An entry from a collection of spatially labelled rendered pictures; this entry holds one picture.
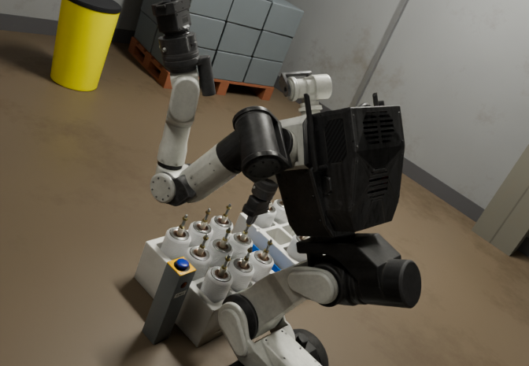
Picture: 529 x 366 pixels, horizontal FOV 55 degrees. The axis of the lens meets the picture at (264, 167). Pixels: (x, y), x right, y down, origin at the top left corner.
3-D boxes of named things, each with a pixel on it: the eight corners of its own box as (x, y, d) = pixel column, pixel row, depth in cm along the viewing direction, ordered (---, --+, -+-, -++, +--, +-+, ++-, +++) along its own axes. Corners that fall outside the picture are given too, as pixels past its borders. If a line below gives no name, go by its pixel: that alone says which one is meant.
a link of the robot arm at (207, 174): (197, 207, 140) (253, 167, 128) (166, 221, 129) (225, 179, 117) (175, 171, 141) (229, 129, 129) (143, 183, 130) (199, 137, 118)
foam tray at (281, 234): (333, 277, 248) (349, 249, 241) (282, 299, 219) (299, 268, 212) (279, 229, 269) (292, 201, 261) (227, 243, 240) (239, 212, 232)
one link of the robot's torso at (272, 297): (263, 330, 165) (378, 291, 136) (225, 350, 151) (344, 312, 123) (246, 286, 168) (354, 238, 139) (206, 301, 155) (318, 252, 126)
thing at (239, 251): (242, 279, 210) (258, 245, 202) (224, 283, 203) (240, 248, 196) (229, 264, 215) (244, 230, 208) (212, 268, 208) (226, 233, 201)
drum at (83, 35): (61, 93, 312) (79, 5, 289) (35, 68, 330) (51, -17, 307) (111, 94, 338) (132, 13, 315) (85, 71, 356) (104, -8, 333)
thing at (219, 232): (205, 245, 220) (219, 212, 213) (223, 256, 218) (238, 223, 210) (194, 254, 212) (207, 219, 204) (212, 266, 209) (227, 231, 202)
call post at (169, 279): (169, 338, 178) (196, 271, 165) (153, 345, 172) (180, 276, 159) (157, 323, 181) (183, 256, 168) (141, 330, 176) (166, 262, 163)
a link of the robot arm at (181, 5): (138, 6, 113) (149, 60, 117) (177, 3, 110) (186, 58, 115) (162, -2, 123) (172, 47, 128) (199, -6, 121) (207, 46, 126)
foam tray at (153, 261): (265, 311, 209) (282, 278, 201) (197, 348, 178) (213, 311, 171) (205, 253, 227) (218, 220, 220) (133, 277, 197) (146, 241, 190)
